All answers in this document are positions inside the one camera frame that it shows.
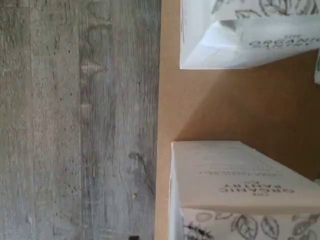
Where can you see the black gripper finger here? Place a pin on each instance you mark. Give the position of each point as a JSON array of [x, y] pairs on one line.
[[133, 238]]

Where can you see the white box green strip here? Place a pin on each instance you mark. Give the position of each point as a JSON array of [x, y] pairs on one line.
[[237, 175]]

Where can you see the black metal shelf unit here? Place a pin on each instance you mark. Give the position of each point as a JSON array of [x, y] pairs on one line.
[[237, 105]]

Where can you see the white box pink strip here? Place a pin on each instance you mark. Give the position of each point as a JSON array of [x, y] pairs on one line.
[[225, 50]]

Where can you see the white leaf-print pantry box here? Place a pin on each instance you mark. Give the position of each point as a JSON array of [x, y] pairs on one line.
[[318, 72]]

